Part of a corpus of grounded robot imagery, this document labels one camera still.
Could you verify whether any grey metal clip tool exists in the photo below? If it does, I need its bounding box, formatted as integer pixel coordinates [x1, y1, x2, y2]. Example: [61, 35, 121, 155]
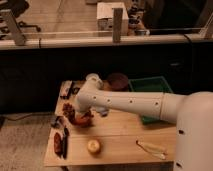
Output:
[51, 116, 63, 128]

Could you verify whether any white cardboard box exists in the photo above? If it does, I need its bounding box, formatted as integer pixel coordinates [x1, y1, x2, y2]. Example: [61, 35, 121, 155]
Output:
[97, 2, 129, 35]

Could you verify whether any small grey white toy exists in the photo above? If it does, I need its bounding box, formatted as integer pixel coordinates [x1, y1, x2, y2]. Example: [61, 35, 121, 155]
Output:
[97, 107, 109, 117]

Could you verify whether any yellow round fruit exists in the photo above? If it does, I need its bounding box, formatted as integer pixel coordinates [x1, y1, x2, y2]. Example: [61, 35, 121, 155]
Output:
[87, 139, 101, 154]

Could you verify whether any grey slanted post left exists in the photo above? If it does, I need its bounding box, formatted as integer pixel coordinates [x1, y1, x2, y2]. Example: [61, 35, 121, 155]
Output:
[0, 9, 26, 46]

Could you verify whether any black marker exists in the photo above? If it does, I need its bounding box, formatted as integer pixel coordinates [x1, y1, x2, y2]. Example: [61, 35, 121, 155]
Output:
[62, 127, 69, 159]

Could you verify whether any black office chair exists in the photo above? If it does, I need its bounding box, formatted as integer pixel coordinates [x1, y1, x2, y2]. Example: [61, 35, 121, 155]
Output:
[0, 0, 41, 33]

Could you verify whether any black tape ring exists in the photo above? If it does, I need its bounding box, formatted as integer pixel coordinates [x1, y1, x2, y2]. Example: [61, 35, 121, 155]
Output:
[71, 87, 81, 95]

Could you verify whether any black white rectangular device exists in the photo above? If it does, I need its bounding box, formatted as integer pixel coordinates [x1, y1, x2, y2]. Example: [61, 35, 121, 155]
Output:
[60, 80, 73, 99]

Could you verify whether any dark red grape bunch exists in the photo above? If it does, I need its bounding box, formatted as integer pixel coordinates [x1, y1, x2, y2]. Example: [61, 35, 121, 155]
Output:
[62, 103, 75, 122]

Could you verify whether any grey vertical post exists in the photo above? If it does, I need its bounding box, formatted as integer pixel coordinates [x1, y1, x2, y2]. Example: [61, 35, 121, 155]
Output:
[112, 8, 123, 43]

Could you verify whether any red sausage toy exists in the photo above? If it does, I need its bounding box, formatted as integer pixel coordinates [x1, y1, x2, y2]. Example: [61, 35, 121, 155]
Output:
[54, 132, 62, 156]

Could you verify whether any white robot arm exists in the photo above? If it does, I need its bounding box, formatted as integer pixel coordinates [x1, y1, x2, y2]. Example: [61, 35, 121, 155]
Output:
[75, 79, 213, 171]

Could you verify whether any white cup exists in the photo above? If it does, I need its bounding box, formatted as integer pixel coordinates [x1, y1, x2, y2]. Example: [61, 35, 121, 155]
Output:
[86, 73, 101, 82]

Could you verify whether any pale banana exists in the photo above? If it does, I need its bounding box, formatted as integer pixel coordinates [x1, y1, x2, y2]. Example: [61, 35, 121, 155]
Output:
[136, 140, 167, 160]

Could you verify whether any dark brown round bowl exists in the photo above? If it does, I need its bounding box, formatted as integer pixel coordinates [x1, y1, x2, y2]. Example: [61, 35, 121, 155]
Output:
[107, 73, 128, 91]

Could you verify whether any green plastic bin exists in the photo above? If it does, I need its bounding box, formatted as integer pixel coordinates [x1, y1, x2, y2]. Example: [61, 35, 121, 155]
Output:
[128, 75, 174, 126]

